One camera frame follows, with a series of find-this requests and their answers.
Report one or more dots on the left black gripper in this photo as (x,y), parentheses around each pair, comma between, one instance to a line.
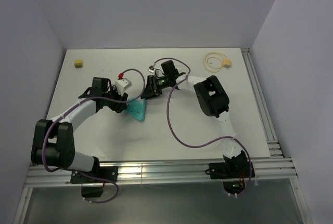
(119,107)

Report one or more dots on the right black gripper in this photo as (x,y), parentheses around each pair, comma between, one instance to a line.
(151,90)

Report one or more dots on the teal triangular power strip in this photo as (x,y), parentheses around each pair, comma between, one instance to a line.
(137,109)

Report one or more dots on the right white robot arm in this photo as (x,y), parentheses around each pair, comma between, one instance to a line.
(214,102)

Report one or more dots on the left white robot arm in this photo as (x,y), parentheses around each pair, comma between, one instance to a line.
(53,141)

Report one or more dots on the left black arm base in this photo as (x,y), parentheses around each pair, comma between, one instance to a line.
(93,184)

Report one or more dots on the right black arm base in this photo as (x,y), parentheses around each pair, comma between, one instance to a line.
(235,176)

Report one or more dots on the yellow cube block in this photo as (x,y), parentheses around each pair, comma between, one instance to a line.
(78,63)

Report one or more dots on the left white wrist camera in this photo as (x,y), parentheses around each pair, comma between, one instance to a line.
(122,84)

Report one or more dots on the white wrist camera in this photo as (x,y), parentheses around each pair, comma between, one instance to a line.
(122,84)
(155,71)

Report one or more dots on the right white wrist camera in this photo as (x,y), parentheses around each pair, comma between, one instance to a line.
(155,71)

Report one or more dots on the aluminium rail frame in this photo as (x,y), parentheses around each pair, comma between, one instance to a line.
(276,167)

